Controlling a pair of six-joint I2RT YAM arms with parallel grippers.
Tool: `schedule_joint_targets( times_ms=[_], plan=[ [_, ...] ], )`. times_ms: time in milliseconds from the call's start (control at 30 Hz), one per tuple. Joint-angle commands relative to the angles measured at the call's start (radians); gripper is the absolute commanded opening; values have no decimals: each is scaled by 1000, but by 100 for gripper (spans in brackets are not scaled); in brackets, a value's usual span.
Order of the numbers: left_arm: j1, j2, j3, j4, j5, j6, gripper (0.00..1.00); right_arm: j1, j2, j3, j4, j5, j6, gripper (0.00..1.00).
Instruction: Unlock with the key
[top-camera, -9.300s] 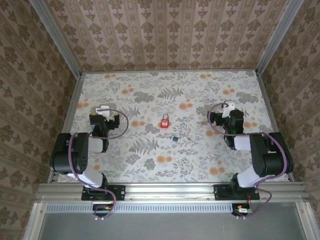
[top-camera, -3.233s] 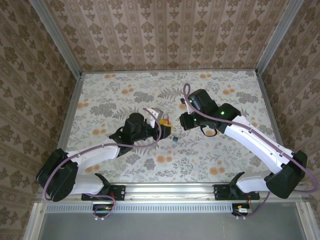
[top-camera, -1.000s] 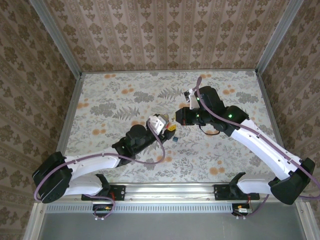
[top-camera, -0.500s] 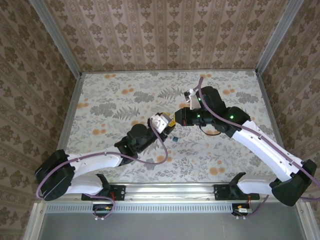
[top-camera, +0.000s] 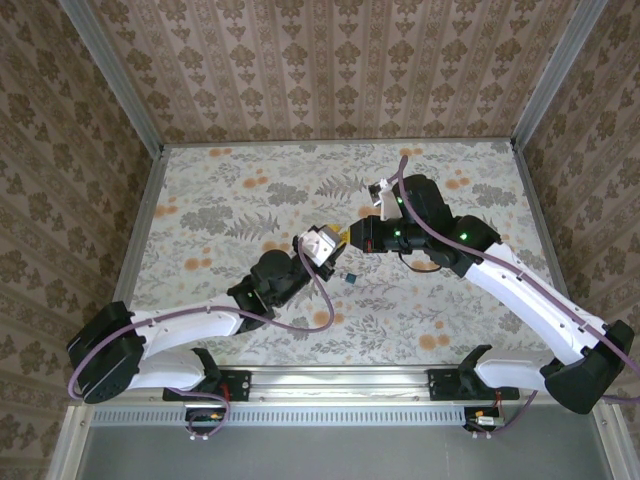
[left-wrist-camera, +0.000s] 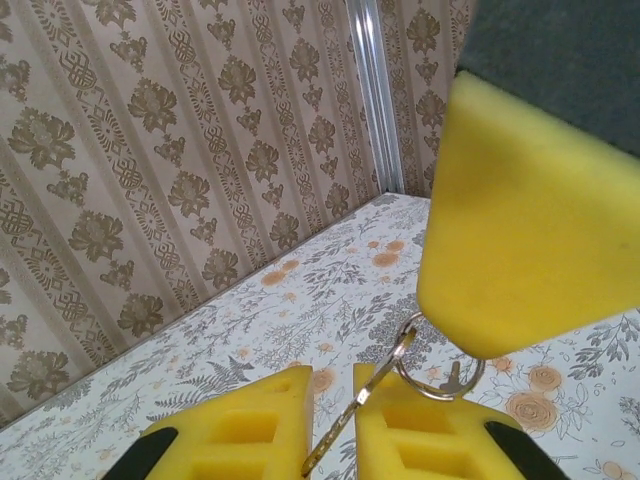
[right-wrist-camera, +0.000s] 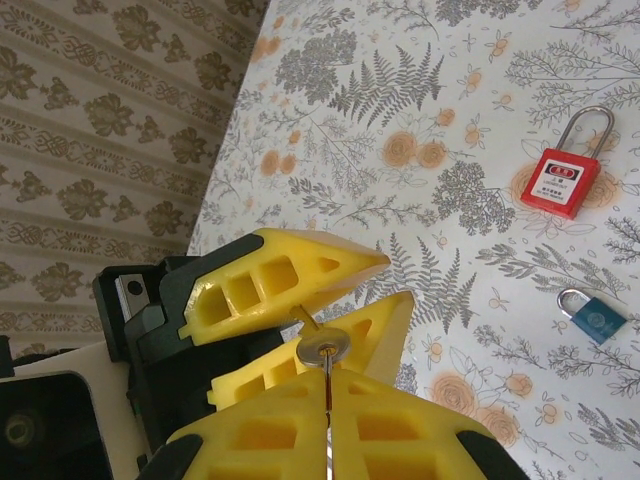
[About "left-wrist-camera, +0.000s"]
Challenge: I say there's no silver key ring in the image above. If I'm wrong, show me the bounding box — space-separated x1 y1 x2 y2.
397 312 487 401

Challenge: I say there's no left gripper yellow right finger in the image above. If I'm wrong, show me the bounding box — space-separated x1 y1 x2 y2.
353 363 569 480

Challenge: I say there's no small grey key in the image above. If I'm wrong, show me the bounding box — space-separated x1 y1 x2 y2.
438 360 465 396

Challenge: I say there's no aluminium corner post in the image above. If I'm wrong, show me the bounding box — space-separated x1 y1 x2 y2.
346 0 405 195

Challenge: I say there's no silver padlock key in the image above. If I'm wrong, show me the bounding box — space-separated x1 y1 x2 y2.
301 323 419 479

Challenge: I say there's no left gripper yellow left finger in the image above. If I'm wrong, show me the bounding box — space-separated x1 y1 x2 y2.
102 364 315 480

